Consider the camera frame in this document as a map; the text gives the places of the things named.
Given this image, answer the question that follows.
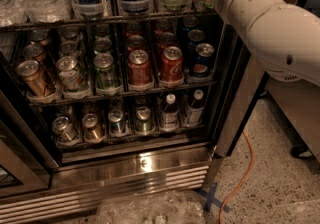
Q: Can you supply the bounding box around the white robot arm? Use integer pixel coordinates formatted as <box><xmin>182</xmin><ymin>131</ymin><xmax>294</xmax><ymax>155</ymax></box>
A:
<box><xmin>214</xmin><ymin>0</ymin><xmax>320</xmax><ymax>85</ymax></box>

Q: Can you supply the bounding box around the blue pepsi can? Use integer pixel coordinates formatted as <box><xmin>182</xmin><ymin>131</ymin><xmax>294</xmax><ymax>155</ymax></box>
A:
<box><xmin>187</xmin><ymin>29</ymin><xmax>206</xmax><ymax>58</ymax></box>
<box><xmin>191</xmin><ymin>43</ymin><xmax>215</xmax><ymax>77</ymax></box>

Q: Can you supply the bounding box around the front blue pepsi can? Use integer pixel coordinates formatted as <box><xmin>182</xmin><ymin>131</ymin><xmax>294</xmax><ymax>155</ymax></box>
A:
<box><xmin>191</xmin><ymin>43</ymin><xmax>215</xmax><ymax>77</ymax></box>

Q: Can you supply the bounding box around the front right red cola can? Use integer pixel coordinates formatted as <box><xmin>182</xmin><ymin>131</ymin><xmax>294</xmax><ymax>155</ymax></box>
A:
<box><xmin>160</xmin><ymin>46</ymin><xmax>183</xmax><ymax>82</ymax></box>

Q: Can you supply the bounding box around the open fridge door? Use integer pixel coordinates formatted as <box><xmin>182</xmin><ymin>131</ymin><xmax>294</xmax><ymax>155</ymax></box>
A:
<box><xmin>221</xmin><ymin>52</ymin><xmax>318</xmax><ymax>137</ymax></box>

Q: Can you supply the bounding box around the front left red soda can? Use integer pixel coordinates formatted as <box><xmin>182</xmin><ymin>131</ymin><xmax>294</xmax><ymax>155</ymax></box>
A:
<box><xmin>128</xmin><ymin>50</ymin><xmax>152</xmax><ymax>85</ymax></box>

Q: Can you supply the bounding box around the stainless steel drinks fridge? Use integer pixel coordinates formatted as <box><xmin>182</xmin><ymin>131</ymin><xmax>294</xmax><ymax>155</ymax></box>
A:
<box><xmin>0</xmin><ymin>0</ymin><xmax>288</xmax><ymax>224</ymax></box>

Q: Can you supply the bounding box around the bottom green can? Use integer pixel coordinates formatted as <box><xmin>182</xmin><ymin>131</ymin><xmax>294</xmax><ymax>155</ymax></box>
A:
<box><xmin>135</xmin><ymin>106</ymin><xmax>153</xmax><ymax>133</ymax></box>

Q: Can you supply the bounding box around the front white green soda can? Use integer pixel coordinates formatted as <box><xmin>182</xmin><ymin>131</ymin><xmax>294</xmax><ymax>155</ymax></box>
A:
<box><xmin>56</xmin><ymin>56</ymin><xmax>87</xmax><ymax>92</ymax></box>

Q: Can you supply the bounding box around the bottom blue silver can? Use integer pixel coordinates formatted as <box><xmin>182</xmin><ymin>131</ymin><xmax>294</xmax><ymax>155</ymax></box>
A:
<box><xmin>108</xmin><ymin>109</ymin><xmax>126</xmax><ymax>134</ymax></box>

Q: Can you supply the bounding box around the gold soda can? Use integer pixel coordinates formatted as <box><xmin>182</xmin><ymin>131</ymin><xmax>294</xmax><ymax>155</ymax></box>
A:
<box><xmin>16</xmin><ymin>60</ymin><xmax>55</xmax><ymax>97</ymax></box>
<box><xmin>23</xmin><ymin>44</ymin><xmax>51</xmax><ymax>68</ymax></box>

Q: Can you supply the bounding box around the bottom gold can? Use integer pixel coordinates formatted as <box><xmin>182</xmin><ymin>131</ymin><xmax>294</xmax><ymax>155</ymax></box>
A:
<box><xmin>82</xmin><ymin>113</ymin><xmax>102</xmax><ymax>140</ymax></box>

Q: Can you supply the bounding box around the front gold soda can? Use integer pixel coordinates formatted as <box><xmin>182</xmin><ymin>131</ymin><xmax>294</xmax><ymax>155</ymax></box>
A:
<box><xmin>16</xmin><ymin>60</ymin><xmax>55</xmax><ymax>97</ymax></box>

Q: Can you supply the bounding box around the bottom silver white can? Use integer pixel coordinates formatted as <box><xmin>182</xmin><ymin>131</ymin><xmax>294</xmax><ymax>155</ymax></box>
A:
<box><xmin>52</xmin><ymin>116</ymin><xmax>78</xmax><ymax>144</ymax></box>

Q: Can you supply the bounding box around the right white cap bottle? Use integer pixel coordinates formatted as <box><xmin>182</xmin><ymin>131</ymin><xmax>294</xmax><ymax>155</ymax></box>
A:
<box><xmin>184</xmin><ymin>89</ymin><xmax>204</xmax><ymax>126</ymax></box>

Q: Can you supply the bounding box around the white cap bottle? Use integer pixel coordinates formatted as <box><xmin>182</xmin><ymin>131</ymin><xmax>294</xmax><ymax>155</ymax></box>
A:
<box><xmin>160</xmin><ymin>94</ymin><xmax>179</xmax><ymax>130</ymax></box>
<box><xmin>184</xmin><ymin>89</ymin><xmax>204</xmax><ymax>126</ymax></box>

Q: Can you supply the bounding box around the left white cap bottle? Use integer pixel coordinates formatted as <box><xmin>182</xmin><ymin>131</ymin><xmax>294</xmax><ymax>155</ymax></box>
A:
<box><xmin>160</xmin><ymin>94</ymin><xmax>179</xmax><ymax>130</ymax></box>

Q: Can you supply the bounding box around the blue tape cross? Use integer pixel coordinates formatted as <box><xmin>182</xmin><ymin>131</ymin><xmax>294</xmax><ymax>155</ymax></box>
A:
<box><xmin>198</xmin><ymin>182</ymin><xmax>222</xmax><ymax>212</ymax></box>

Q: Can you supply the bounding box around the clear plastic wrap pack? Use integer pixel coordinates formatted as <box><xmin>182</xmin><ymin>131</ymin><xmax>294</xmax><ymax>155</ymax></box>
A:
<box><xmin>96</xmin><ymin>191</ymin><xmax>206</xmax><ymax>224</ymax></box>

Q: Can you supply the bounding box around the orange power cable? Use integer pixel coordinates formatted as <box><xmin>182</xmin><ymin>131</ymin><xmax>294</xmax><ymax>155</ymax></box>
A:
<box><xmin>218</xmin><ymin>130</ymin><xmax>256</xmax><ymax>224</ymax></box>

